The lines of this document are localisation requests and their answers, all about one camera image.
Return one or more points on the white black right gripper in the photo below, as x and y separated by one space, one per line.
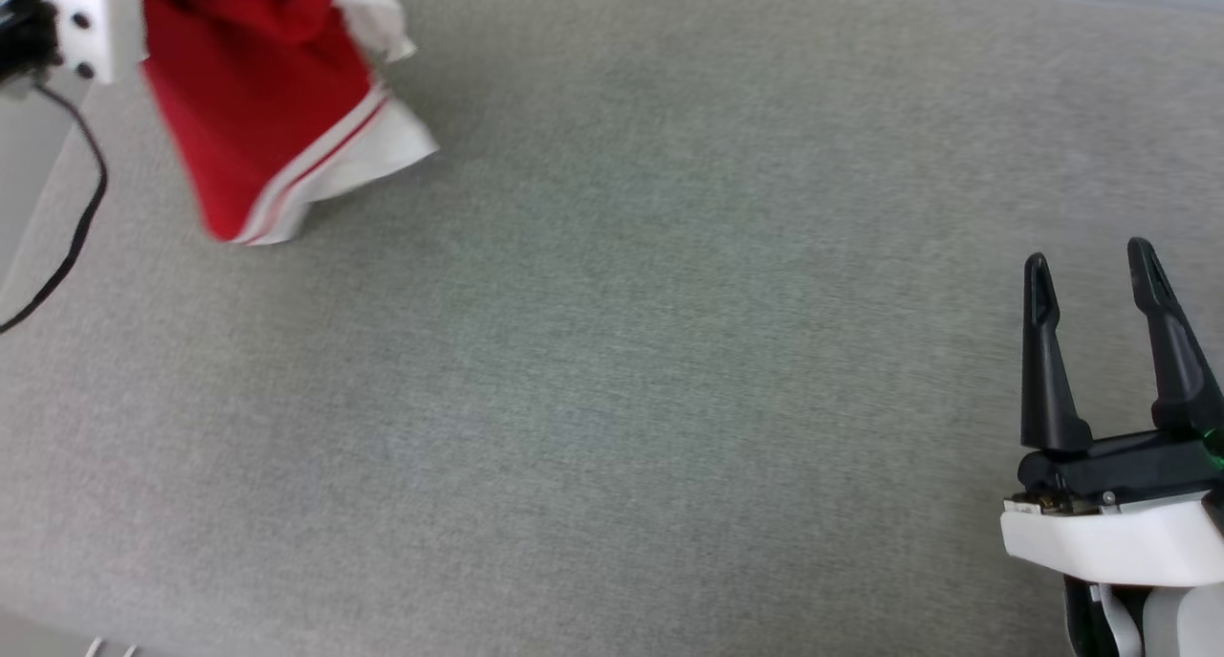
1119 537

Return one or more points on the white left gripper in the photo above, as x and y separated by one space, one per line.
96 16

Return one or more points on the red and white garment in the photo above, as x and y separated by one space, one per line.
249 83

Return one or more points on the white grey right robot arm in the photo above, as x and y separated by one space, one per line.
1181 628

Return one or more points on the grey fabric sofa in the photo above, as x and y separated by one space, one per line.
622 351

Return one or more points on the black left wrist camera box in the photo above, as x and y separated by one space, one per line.
24 35

